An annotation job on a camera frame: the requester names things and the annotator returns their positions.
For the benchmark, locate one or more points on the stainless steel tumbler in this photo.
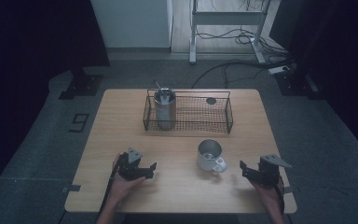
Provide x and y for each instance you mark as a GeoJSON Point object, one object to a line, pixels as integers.
{"type": "Point", "coordinates": [164, 113]}

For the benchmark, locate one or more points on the silver metal mug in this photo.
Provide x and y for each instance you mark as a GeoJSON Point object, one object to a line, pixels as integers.
{"type": "Point", "coordinates": [209, 155]}

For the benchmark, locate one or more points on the metal spoon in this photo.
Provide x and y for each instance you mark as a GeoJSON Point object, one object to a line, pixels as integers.
{"type": "Point", "coordinates": [160, 87]}

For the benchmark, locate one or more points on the black stand base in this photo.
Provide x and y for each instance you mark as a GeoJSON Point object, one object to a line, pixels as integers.
{"type": "Point", "coordinates": [82, 85]}
{"type": "Point", "coordinates": [295, 84]}

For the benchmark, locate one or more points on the person's left hand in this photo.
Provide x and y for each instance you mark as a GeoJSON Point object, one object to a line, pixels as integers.
{"type": "Point", "coordinates": [122, 186]}

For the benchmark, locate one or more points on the person's right hand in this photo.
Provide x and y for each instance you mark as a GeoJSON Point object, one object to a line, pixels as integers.
{"type": "Point", "coordinates": [268, 194]}

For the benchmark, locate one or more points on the white desk frame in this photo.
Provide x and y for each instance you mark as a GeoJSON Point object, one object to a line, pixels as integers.
{"type": "Point", "coordinates": [228, 18]}

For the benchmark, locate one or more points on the white power strip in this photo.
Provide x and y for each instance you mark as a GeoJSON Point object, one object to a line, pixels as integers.
{"type": "Point", "coordinates": [278, 70]}

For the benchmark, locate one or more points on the dark curtain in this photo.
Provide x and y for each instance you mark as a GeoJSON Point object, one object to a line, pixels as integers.
{"type": "Point", "coordinates": [37, 34]}
{"type": "Point", "coordinates": [332, 40]}

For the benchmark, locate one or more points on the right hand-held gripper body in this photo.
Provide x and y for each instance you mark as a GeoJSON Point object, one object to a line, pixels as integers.
{"type": "Point", "coordinates": [268, 171]}

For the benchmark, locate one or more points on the grey tape piece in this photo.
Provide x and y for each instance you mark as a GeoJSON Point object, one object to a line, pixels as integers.
{"type": "Point", "coordinates": [288, 189]}
{"type": "Point", "coordinates": [72, 188]}

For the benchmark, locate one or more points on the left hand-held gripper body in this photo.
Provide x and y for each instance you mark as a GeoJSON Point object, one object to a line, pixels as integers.
{"type": "Point", "coordinates": [130, 165]}

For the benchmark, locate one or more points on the small black round disc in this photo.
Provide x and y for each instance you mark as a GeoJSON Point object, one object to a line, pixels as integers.
{"type": "Point", "coordinates": [211, 100]}

